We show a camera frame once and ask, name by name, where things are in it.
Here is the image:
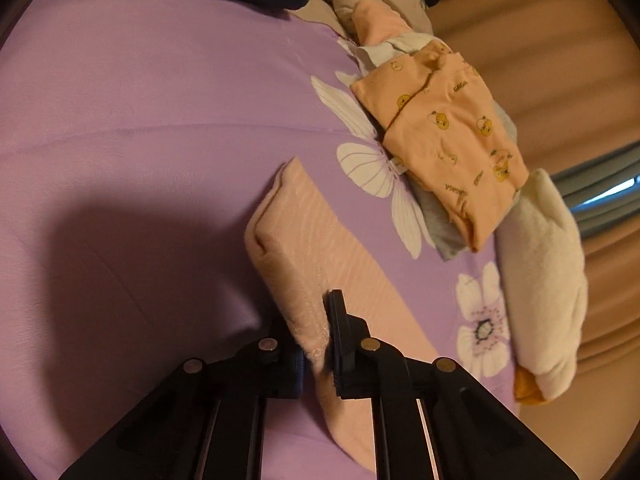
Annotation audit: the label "purple floral bed sheet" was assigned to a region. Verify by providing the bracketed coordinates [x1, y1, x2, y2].
[1, 0, 495, 479]

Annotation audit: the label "white plush goose toy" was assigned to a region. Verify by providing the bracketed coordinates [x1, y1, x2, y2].
[496, 169, 588, 405]

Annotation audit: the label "pink striped garment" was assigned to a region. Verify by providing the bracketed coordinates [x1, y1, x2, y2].
[244, 159, 437, 470]

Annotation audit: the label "blue window curtain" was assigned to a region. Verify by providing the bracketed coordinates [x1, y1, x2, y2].
[552, 142, 640, 240]

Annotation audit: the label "orange printed folded clothes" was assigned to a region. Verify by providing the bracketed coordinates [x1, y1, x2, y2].
[350, 40, 528, 252]

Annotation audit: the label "beige pleated curtain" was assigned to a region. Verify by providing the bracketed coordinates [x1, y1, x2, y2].
[426, 0, 640, 376]

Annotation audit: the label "grey folded garment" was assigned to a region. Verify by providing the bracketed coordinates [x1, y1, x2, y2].
[406, 98, 519, 262]

